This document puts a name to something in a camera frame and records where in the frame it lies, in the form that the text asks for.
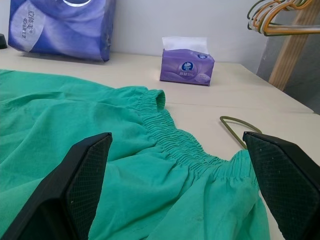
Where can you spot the light wooden clothes rack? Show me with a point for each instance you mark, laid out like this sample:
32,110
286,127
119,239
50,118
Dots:
290,50

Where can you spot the green shorts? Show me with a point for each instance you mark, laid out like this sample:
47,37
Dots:
150,187

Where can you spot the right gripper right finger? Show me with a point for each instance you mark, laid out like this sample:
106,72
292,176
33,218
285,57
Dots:
287,180

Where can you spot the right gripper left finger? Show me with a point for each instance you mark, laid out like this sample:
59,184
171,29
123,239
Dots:
62,190

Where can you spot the bunch of hanging hangers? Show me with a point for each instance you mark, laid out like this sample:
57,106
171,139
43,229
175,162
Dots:
287,32

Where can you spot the small purple tissue box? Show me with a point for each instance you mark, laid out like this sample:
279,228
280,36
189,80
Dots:
186,67

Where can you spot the black tape roll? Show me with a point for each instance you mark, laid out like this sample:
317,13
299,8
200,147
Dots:
3,41

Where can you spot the large purple tissue pack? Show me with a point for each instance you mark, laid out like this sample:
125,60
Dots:
62,30

